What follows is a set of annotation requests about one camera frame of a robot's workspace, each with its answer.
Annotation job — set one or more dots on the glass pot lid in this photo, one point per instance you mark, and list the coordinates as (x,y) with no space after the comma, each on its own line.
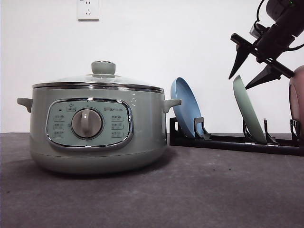
(103,77)

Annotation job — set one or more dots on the pink plate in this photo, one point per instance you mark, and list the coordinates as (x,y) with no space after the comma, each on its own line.
(296,99)

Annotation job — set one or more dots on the green electric steamer pot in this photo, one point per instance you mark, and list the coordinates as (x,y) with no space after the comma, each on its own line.
(97,127)

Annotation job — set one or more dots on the blue plate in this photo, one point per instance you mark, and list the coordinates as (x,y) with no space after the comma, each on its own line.
(188,110)

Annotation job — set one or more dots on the grey table cloth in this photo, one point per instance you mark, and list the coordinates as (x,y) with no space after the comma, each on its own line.
(194,187)

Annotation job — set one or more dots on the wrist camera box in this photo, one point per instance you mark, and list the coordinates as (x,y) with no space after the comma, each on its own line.
(257,30)

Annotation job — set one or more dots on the green plate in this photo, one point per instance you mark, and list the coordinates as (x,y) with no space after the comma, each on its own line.
(246,107)

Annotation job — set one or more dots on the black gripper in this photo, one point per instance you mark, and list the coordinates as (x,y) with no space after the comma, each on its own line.
(271,45)

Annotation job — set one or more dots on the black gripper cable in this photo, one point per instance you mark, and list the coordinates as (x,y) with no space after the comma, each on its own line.
(259,20)

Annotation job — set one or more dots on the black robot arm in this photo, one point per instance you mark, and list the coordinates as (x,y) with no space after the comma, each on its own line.
(287,14)

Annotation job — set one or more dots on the black dish rack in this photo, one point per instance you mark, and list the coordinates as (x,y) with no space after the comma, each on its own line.
(202,139)

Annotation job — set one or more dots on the white wall socket left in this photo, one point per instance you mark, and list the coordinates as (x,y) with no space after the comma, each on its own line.
(88,10)

